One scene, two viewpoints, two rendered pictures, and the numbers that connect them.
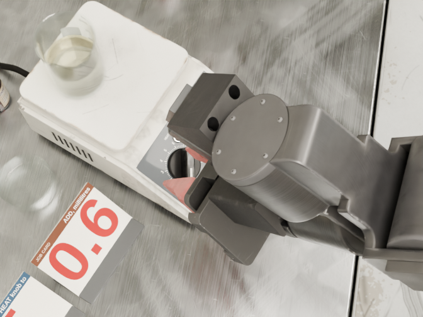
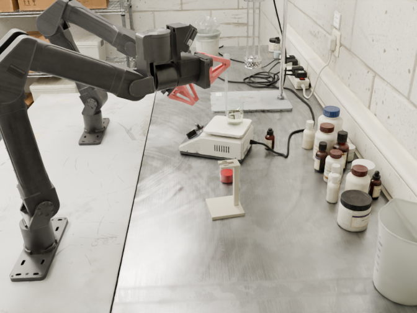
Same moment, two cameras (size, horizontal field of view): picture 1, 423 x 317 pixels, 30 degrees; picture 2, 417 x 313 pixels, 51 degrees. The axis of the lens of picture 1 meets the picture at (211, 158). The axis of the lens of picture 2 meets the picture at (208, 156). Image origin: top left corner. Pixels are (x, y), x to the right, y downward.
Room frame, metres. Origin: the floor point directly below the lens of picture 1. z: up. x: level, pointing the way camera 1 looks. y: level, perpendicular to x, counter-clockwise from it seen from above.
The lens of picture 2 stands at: (1.48, -0.31, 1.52)
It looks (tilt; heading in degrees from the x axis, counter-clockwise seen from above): 28 degrees down; 163
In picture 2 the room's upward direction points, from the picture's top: 1 degrees counter-clockwise
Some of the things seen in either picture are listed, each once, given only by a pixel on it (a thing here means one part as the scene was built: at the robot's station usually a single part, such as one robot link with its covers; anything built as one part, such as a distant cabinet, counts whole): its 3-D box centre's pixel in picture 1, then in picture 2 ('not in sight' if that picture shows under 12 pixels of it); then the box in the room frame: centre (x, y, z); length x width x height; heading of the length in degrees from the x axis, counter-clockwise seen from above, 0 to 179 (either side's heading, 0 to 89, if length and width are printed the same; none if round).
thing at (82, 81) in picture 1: (73, 60); (234, 112); (0.35, 0.11, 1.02); 0.06 x 0.05 x 0.08; 28
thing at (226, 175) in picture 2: not in sight; (227, 170); (0.51, 0.03, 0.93); 0.04 x 0.04 x 0.06
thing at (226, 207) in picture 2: not in sight; (224, 185); (0.63, -0.02, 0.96); 0.08 x 0.08 x 0.13; 84
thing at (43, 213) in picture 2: not in sight; (35, 206); (0.64, -0.44, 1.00); 0.09 x 0.06 x 0.06; 16
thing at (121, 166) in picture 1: (133, 107); (219, 138); (0.34, 0.07, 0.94); 0.22 x 0.13 x 0.08; 53
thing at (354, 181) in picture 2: not in sight; (357, 185); (0.72, 0.29, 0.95); 0.06 x 0.06 x 0.10
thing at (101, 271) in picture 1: (89, 243); not in sight; (0.21, 0.12, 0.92); 0.09 x 0.06 x 0.04; 143
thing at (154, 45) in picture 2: not in sight; (145, 60); (0.56, -0.17, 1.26); 0.12 x 0.09 x 0.12; 106
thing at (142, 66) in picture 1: (104, 73); (228, 126); (0.35, 0.09, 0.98); 0.12 x 0.12 x 0.01; 53
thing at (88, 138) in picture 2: not in sight; (93, 121); (0.07, -0.28, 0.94); 0.20 x 0.07 x 0.08; 165
